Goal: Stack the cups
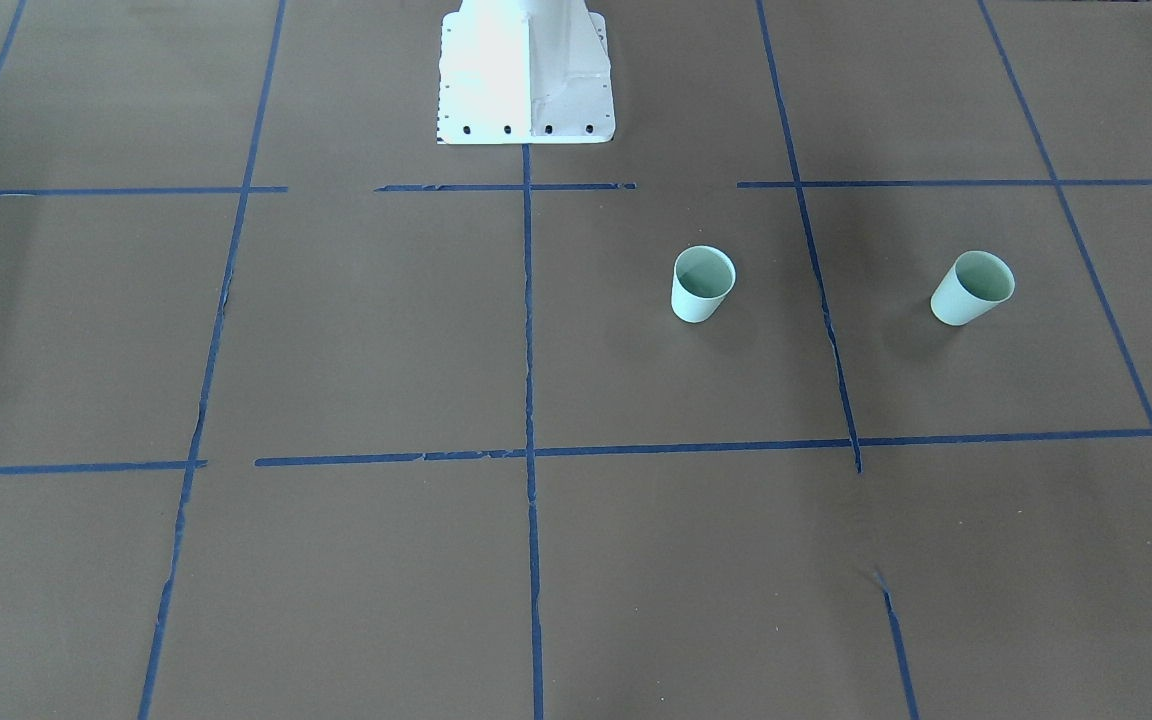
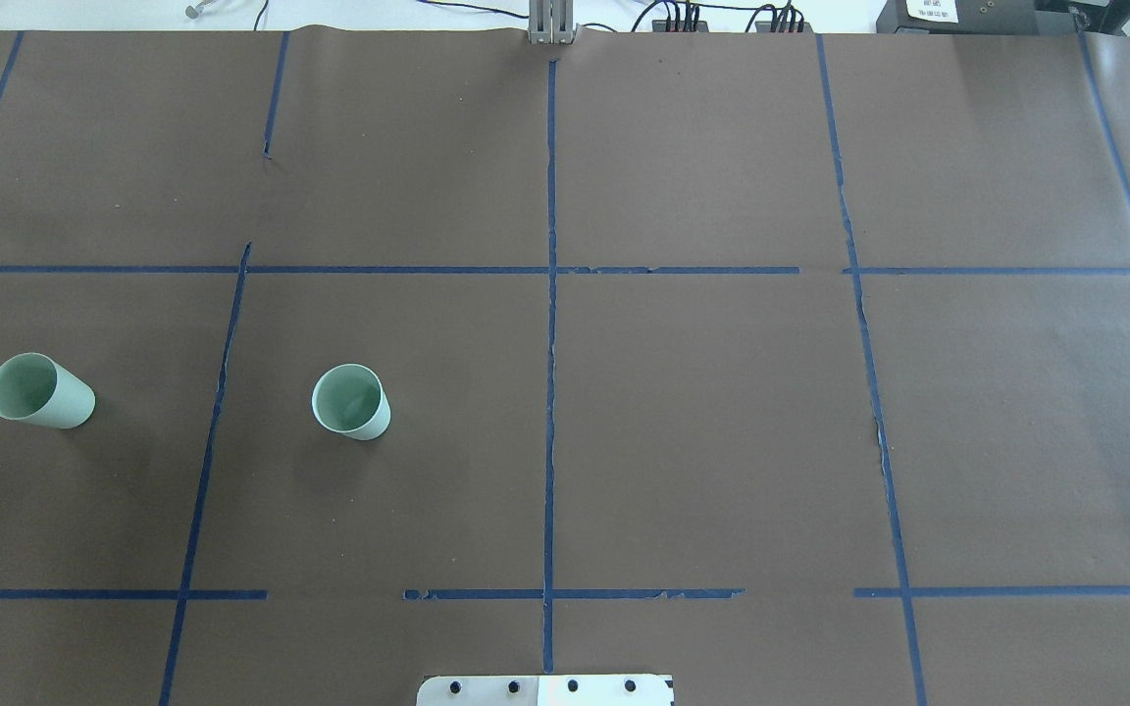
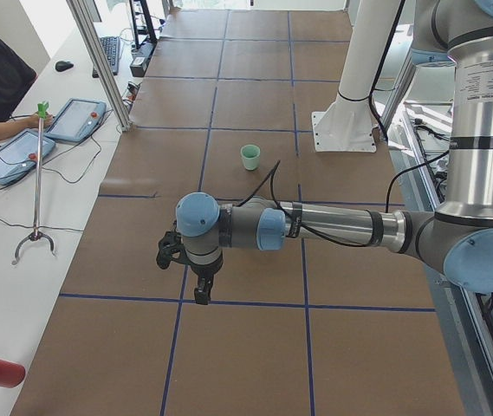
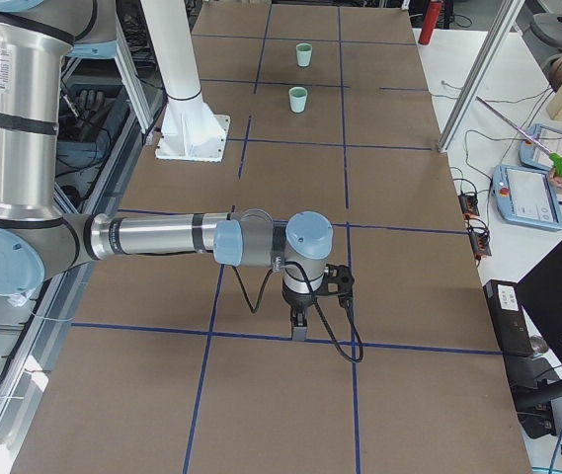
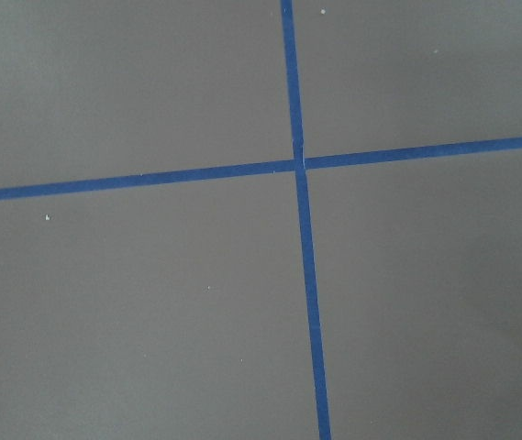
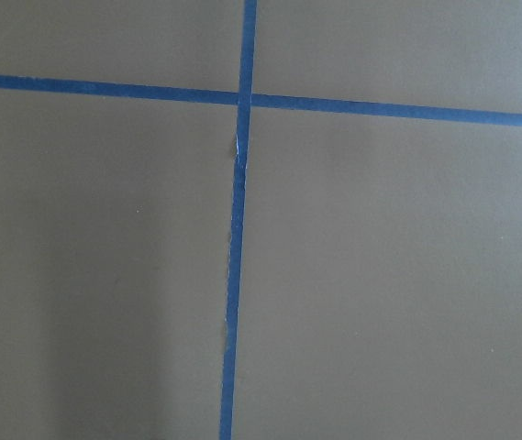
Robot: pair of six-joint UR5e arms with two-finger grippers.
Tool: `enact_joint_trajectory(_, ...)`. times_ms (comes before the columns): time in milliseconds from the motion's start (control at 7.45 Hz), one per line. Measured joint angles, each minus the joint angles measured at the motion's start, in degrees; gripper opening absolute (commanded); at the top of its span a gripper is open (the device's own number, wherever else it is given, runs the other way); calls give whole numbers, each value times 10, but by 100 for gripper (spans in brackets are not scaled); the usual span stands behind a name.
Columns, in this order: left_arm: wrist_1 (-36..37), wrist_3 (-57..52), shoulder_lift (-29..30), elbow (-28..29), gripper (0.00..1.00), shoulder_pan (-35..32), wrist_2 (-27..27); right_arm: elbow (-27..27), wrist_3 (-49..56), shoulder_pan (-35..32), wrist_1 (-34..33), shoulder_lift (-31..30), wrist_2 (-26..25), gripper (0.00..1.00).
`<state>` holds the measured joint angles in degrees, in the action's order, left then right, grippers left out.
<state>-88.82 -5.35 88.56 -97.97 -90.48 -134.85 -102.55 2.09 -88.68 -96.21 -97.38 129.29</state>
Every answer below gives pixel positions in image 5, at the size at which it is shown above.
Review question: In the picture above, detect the brown paper table cover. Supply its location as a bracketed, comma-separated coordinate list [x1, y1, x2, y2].
[0, 1, 522, 439]

